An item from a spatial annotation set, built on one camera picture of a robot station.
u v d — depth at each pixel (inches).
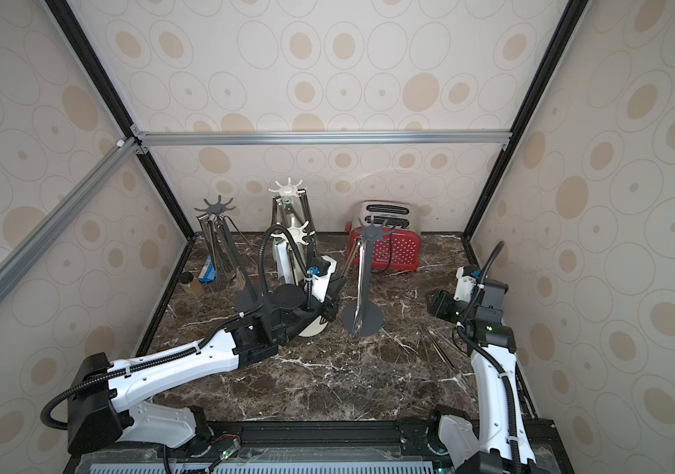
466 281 27.2
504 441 15.7
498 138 36.2
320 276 22.3
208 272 41.9
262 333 21.8
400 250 39.3
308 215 32.1
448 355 34.5
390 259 39.6
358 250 25.2
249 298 39.3
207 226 27.6
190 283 37.2
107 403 16.2
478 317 22.6
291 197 29.7
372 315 39.4
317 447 28.8
